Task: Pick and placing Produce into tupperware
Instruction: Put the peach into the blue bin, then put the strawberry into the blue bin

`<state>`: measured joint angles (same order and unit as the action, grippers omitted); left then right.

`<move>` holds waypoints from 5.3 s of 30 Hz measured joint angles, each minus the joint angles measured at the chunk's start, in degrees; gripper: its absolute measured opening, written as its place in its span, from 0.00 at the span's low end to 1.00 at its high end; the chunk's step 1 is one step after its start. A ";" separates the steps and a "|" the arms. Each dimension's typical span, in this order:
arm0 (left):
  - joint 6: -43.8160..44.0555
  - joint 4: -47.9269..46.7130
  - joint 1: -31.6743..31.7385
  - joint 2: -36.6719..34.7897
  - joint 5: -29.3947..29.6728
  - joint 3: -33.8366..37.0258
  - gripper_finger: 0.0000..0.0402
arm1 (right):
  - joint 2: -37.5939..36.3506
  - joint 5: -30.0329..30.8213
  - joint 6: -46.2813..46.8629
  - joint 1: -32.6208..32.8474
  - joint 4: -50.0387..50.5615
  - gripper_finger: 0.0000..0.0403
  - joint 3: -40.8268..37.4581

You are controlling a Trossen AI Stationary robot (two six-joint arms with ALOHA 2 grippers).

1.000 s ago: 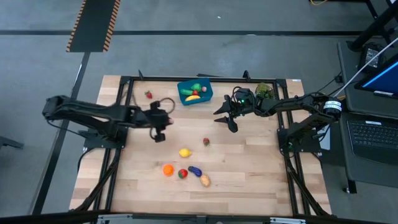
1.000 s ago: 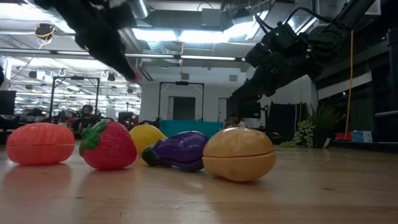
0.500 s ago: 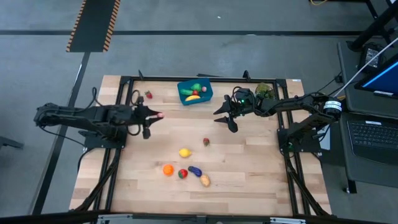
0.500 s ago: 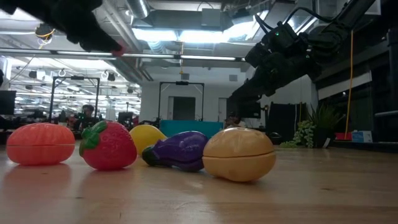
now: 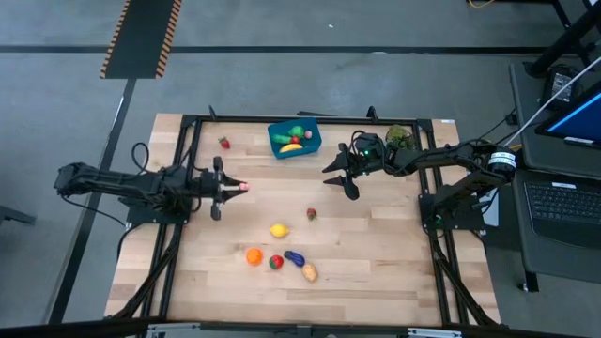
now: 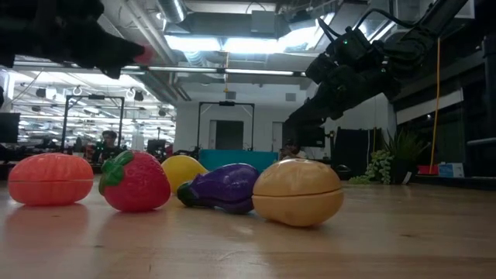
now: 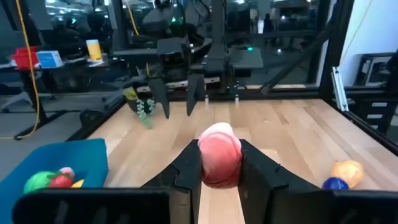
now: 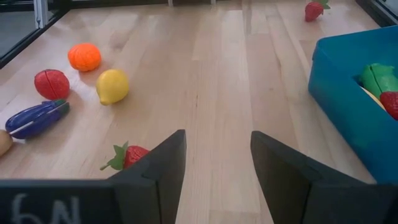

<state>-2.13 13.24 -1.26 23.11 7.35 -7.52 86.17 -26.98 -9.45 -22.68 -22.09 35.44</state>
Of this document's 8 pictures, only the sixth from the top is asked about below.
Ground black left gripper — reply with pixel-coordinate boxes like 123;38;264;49
38;17;146;81

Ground purple toy eggplant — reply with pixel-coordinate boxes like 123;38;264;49
177;162;261;215

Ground black wall television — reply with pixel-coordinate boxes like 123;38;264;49
294;125;326;149

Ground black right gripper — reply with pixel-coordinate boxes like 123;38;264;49
286;53;402;126

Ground long ceiling light bar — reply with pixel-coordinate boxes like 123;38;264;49
122;64;307;78

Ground black round background object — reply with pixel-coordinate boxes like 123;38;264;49
333;164;353;181

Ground white ceiling box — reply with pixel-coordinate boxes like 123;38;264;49
250;9;277;34

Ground black metal rig frame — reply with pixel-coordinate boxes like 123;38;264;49
197;101;256;152
60;94;126;153

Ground silver ceiling duct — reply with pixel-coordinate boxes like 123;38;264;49
157;0;188;25

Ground green potted artificial plant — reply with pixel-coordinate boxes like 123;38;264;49
347;129;432;186

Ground black computer monitor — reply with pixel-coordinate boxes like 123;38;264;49
0;112;21;144

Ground large red toy strawberry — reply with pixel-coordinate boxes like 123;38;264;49
98;150;172;213

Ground small pink toy fruit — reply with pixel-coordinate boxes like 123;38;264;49
133;43;157;65

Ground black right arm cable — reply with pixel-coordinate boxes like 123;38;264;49
317;8;416;40

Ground orange plastic toy orange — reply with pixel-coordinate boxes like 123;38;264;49
8;152;95;207

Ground teal plastic container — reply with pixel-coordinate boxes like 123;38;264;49
198;149;280;174

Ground yellow toy lemon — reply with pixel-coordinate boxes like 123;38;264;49
160;154;209;195

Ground person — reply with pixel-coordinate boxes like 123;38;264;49
278;142;308;161
91;129;126;162

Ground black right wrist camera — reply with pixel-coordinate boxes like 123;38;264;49
327;26;376;69

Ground yellow hanging cable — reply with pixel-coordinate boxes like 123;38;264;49
428;36;443;175

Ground blue cardboard box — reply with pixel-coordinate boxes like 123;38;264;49
438;162;465;179

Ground tan toy potato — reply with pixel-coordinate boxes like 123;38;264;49
252;157;345;228

